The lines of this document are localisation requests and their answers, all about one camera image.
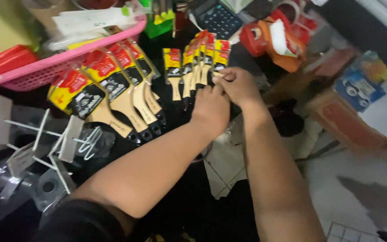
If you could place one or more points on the person's right hand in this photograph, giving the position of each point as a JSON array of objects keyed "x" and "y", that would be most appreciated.
[{"x": 242, "y": 88}]

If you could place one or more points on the person's left hand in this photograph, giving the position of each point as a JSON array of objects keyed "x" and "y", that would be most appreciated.
[{"x": 212, "y": 112}]

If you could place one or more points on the person's right fingers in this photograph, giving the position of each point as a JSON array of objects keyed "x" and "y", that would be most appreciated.
[{"x": 225, "y": 75}]

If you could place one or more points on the person's left fingers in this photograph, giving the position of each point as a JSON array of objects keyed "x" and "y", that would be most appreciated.
[{"x": 210, "y": 91}]

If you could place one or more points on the small packaged paint brush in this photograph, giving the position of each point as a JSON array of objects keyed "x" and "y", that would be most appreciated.
[{"x": 221, "y": 55}]

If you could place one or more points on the row of small paint brushes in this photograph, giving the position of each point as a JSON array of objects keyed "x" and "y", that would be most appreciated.
[{"x": 188, "y": 62}]

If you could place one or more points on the dark calculator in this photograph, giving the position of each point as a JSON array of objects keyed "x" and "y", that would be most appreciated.
[{"x": 218, "y": 18}]

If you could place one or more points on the red and orange packets heap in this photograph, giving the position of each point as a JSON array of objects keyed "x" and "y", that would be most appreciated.
[{"x": 277, "y": 40}]

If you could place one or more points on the medium packaged paint brush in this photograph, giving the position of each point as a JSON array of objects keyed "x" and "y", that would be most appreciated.
[
  {"x": 143, "y": 64},
  {"x": 131, "y": 67}
]

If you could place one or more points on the black bag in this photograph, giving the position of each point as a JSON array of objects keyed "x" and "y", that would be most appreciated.
[{"x": 287, "y": 121}]

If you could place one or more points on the green plastic holder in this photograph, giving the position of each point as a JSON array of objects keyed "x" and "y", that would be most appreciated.
[{"x": 158, "y": 25}]

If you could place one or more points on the wide packaged paint brush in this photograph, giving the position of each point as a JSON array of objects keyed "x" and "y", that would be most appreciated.
[{"x": 113, "y": 79}]

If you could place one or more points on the brown cardboard box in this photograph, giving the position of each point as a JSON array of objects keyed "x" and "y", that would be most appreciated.
[{"x": 344, "y": 124}]

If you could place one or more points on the widest packaged paint brush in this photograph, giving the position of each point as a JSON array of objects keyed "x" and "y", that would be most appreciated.
[{"x": 79, "y": 95}]

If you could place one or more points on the blue packet of parts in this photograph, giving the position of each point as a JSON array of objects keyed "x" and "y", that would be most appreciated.
[{"x": 359, "y": 85}]

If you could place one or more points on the white papers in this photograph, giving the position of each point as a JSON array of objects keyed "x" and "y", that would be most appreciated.
[{"x": 92, "y": 20}]

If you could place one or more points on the pink plastic basket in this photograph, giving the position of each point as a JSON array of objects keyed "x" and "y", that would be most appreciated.
[{"x": 45, "y": 69}]

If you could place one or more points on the white pipe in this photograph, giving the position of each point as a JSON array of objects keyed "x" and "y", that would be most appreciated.
[{"x": 386, "y": 15}]

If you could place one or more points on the person's black sleeve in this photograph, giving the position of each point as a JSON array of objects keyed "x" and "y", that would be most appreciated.
[{"x": 82, "y": 221}]

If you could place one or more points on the red plastic box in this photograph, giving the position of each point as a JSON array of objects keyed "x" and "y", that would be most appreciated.
[{"x": 5, "y": 62}]

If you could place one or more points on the metal bracket in plastic bag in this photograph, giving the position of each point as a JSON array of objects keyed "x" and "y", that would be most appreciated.
[{"x": 49, "y": 186}]

